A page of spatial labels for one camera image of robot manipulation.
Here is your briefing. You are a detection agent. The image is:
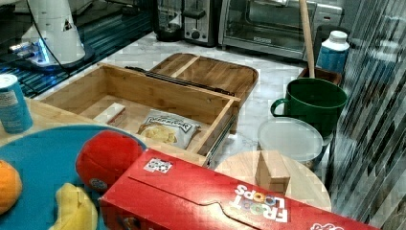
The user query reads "chips bag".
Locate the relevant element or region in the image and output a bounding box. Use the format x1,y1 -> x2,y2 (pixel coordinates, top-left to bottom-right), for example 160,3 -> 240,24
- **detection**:
138,109 -> 200,150

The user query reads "black silver toaster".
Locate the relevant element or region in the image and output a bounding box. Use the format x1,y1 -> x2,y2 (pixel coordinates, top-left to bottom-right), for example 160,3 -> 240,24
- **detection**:
182,0 -> 222,47

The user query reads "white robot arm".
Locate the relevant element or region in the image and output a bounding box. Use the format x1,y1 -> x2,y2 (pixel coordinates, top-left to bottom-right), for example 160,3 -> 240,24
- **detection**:
9,0 -> 94,68

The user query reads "blue salt shaker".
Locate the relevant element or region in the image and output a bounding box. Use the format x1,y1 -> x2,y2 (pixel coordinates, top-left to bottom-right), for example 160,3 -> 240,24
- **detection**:
0,74 -> 33,134

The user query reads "brown wooden utensil box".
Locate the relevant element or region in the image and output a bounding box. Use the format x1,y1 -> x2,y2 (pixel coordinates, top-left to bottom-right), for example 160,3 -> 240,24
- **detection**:
299,68 -> 342,85

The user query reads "clear lidded plastic container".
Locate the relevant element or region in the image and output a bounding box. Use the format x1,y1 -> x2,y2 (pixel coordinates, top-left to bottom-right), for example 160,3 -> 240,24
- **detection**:
258,117 -> 328,171

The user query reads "dark wooden tray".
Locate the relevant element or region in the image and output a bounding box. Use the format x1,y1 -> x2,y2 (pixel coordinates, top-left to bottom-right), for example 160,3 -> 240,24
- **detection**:
151,53 -> 259,106

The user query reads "red plush apple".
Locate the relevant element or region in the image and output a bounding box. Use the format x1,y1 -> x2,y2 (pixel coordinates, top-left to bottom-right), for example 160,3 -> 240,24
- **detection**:
76,130 -> 143,193

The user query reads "blue white-capped bottle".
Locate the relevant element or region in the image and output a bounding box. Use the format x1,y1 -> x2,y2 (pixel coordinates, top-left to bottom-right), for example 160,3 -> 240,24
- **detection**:
316,31 -> 350,74

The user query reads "white butter stick box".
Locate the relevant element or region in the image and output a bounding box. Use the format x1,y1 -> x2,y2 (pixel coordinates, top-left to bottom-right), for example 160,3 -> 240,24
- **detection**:
94,103 -> 126,127

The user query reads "silver toaster oven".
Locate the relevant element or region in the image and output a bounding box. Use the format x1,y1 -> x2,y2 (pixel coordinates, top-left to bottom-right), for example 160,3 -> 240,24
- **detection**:
217,0 -> 344,61

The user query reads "green mug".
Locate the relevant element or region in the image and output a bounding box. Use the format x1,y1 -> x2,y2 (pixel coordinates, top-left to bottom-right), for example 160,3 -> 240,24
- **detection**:
270,78 -> 348,138

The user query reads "wooden drawer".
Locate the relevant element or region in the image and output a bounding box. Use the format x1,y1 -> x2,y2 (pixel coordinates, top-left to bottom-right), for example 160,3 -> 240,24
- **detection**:
39,63 -> 239,166

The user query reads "wooden spoon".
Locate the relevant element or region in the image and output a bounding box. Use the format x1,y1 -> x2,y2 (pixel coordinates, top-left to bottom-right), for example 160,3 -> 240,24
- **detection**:
299,0 -> 315,79

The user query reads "yellow plush banana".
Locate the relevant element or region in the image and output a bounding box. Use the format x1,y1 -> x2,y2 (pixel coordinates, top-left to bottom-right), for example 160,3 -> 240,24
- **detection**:
49,183 -> 98,230

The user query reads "jar with wooden lid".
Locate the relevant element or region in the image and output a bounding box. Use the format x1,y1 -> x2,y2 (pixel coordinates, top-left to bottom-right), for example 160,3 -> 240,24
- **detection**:
215,150 -> 331,211

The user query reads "blue round plate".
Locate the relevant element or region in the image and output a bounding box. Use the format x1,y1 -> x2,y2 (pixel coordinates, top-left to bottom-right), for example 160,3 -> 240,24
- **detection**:
0,124 -> 148,230

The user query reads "red Froot Loops box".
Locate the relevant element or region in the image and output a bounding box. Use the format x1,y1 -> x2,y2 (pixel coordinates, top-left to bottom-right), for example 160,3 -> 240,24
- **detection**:
100,149 -> 378,230

